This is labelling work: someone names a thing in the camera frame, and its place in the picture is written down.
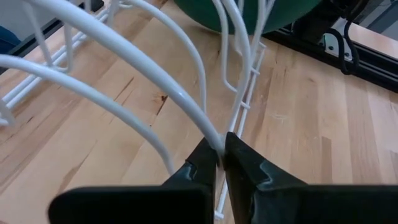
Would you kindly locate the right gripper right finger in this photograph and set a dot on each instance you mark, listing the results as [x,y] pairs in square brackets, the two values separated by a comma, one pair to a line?
[295,205]

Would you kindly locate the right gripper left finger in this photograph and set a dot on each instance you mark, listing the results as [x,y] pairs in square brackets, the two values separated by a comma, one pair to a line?
[155,205]

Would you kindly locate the dark green plate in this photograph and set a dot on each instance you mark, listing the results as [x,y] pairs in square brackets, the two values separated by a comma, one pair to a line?
[280,12]

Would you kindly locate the silver frame bracket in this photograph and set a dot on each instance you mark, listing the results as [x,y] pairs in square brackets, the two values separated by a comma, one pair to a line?
[331,46]

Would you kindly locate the black aluminium table frame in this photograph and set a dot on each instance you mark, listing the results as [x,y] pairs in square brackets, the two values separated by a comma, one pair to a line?
[373,62]

